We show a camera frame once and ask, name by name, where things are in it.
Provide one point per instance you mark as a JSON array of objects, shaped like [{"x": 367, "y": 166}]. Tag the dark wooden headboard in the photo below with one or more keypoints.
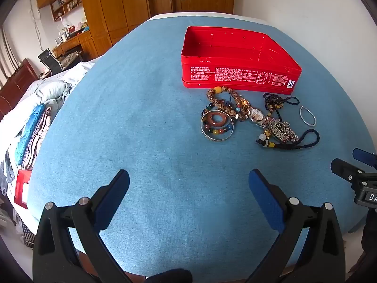
[{"x": 17, "y": 85}]

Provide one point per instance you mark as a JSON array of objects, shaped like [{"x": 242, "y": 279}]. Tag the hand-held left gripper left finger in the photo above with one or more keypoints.
[{"x": 113, "y": 200}]

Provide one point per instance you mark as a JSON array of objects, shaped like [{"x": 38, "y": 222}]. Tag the wooden desk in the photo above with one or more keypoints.
[{"x": 85, "y": 42}]

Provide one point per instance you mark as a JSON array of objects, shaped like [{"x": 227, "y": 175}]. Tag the folded pink blanket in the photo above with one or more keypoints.
[{"x": 39, "y": 135}]

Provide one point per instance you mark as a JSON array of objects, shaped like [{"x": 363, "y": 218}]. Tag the red flat box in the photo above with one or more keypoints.
[{"x": 22, "y": 188}]

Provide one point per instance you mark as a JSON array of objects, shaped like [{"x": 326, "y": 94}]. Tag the folded teal blanket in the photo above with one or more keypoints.
[{"x": 29, "y": 129}]

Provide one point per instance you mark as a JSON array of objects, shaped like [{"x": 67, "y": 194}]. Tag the person's right forearm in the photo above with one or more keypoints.
[{"x": 371, "y": 230}]

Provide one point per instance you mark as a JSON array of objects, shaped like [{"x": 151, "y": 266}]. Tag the black office chair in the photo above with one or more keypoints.
[{"x": 50, "y": 60}]

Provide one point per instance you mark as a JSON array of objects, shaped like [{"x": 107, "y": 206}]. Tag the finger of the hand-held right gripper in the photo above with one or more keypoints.
[
  {"x": 363, "y": 155},
  {"x": 344, "y": 169}
]

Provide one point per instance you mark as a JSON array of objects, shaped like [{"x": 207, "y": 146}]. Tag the wide silver bangle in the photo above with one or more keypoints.
[{"x": 218, "y": 139}]

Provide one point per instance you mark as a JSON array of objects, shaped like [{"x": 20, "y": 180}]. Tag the wooden wardrobe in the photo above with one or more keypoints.
[{"x": 117, "y": 6}]

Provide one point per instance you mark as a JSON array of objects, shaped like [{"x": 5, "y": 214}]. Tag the window curtain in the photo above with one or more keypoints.
[{"x": 6, "y": 56}]

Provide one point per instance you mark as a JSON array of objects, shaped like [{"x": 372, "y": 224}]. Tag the silver rhinestone pendant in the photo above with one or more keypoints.
[{"x": 290, "y": 132}]

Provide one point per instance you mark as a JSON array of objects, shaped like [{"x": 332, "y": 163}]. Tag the red tin box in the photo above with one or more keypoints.
[{"x": 235, "y": 76}]

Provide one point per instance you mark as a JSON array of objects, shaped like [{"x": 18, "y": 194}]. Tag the gold pendant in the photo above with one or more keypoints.
[{"x": 244, "y": 104}]

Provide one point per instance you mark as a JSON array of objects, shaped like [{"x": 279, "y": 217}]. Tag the thin silver bangle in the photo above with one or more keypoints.
[{"x": 303, "y": 118}]

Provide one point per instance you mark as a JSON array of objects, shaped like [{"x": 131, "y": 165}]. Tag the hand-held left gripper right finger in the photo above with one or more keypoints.
[{"x": 265, "y": 200}]

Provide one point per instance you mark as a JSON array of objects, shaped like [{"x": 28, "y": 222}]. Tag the white bedding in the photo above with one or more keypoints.
[{"x": 56, "y": 88}]

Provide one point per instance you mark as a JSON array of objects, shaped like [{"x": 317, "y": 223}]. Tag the silver wristwatch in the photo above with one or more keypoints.
[{"x": 255, "y": 114}]

